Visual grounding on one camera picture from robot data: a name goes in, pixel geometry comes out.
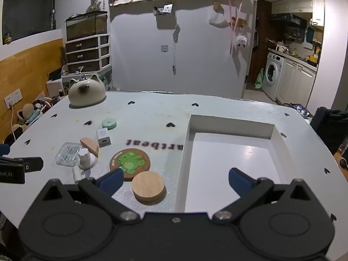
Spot dark patterned bag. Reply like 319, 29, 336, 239
288, 103, 311, 118

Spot white charging cable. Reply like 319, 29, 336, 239
3, 103, 17, 144

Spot round wooden disc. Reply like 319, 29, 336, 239
132, 171, 167, 205

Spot clear plastic case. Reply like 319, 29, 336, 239
56, 142, 82, 167

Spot white wall socket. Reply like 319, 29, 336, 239
4, 88, 22, 107

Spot pile of plush toys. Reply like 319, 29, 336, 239
12, 96, 56, 132

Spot white kitchen base cabinets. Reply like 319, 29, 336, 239
276, 57, 318, 110

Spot black jacket on chair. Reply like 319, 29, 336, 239
310, 107, 348, 155

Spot white washing machine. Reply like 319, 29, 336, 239
262, 52, 285, 101

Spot hanging cable with plug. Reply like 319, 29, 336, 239
172, 24, 181, 76

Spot wooden semicircle block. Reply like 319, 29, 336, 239
80, 137, 100, 157

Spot glass terrarium tank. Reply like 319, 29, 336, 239
65, 11, 108, 42

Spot mint green round tape measure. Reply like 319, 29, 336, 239
101, 117, 117, 129

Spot white kitchen wall cabinets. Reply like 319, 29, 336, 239
271, 0, 313, 14

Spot white rectangular tray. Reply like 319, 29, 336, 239
174, 114, 295, 214

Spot round frog coaster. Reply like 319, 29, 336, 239
109, 148, 151, 182

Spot clear wall shelf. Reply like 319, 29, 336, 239
153, 4, 174, 16

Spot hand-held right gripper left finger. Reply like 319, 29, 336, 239
38, 167, 142, 224

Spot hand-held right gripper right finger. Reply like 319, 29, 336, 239
211, 167, 316, 223

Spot pink hanging straps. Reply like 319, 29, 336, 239
228, 0, 243, 55

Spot beige cat-shaped jar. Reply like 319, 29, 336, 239
68, 74, 106, 108

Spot white charger adapter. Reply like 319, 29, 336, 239
96, 128, 112, 148

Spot white knob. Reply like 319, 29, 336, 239
77, 148, 98, 169

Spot white plastic drawer unit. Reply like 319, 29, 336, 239
65, 34, 112, 74

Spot white hanging bag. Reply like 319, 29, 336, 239
208, 9, 229, 28

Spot green plastic bag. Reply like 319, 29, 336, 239
254, 68, 265, 89

